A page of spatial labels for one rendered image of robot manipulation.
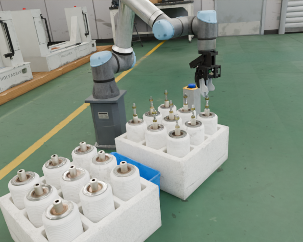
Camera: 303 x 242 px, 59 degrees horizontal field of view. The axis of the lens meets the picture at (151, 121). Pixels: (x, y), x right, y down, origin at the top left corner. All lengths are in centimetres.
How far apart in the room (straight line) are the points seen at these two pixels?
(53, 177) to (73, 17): 396
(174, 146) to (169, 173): 12
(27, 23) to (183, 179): 295
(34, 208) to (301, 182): 105
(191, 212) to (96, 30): 600
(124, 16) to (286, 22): 512
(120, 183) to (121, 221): 11
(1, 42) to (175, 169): 252
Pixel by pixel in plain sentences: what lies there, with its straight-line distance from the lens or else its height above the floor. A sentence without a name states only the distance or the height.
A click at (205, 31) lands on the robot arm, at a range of 115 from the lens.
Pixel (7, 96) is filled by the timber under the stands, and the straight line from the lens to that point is 292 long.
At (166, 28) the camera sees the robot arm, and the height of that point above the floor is 66.
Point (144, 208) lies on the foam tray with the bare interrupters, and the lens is 93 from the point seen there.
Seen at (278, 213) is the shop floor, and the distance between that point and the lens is 115.
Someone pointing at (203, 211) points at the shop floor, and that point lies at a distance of 111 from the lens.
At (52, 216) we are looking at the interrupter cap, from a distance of 79.
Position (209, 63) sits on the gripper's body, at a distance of 116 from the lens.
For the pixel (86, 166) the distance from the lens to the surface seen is 106.
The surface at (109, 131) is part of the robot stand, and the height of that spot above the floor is 11.
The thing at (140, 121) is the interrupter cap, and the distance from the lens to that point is 124.
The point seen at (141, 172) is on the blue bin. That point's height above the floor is 8.
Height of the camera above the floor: 74
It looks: 23 degrees down
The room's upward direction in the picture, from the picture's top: 5 degrees counter-clockwise
